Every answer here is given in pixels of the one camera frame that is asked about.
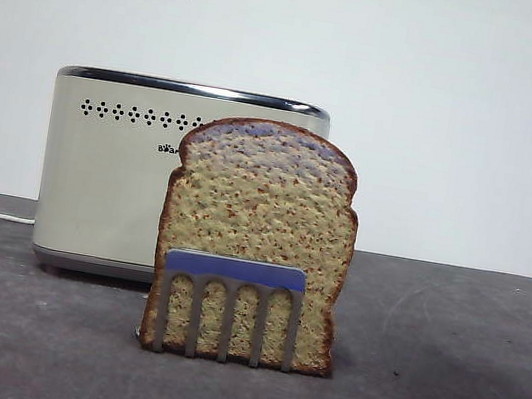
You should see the steel toast rack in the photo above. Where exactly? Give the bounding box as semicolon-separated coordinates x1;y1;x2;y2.
133;243;310;375

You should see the brown bread slice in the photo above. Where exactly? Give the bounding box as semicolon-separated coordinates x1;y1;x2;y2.
137;105;374;380

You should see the cream Bear toaster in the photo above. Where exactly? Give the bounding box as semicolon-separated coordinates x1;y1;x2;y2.
25;60;336;311

